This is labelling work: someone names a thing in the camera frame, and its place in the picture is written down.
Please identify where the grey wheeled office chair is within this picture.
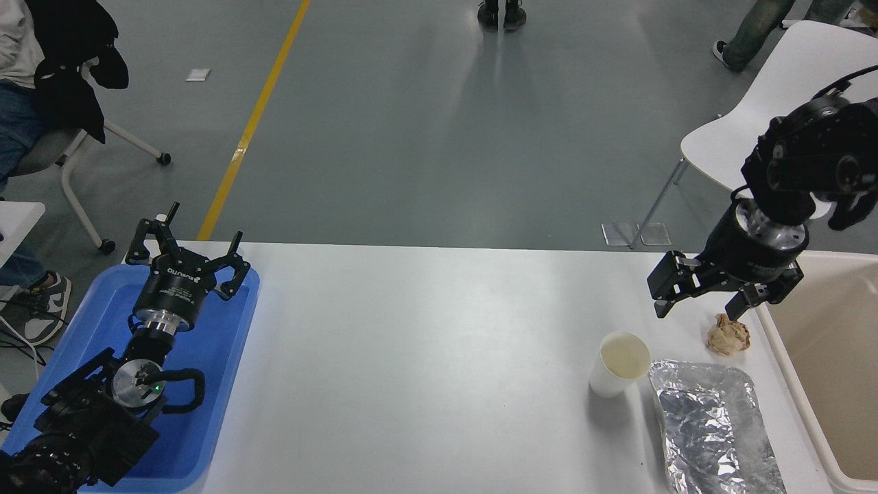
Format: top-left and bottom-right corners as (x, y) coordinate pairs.
(14, 120), (172, 255)

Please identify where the large pale bin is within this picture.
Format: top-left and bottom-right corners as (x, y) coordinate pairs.
(755, 250), (878, 494)

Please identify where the crumpled tan paper ball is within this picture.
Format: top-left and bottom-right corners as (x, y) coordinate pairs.
(707, 314), (751, 356)

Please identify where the black jacket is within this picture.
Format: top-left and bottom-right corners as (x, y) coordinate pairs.
(26, 0), (130, 145)

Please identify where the white paper cup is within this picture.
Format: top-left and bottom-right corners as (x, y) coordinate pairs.
(588, 331), (652, 399)

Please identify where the small white table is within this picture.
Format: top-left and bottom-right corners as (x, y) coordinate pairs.
(0, 201), (47, 268)

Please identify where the white floor cable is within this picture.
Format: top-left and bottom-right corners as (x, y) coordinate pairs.
(0, 314), (45, 382)

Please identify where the blue plastic tray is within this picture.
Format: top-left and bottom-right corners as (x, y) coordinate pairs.
(0, 263), (261, 493)

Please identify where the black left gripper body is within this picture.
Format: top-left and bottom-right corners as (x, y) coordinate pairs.
(130, 254), (215, 331)

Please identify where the black floor cable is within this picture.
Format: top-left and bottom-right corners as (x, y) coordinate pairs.
(0, 295), (69, 352)

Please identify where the white plastic chair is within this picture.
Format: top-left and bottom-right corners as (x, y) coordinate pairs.
(630, 21), (878, 249)

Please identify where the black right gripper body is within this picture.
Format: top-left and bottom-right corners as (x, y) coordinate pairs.
(698, 209), (810, 304)

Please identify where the crumpled silver foil tray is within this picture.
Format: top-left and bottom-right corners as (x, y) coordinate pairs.
(648, 360), (788, 494)

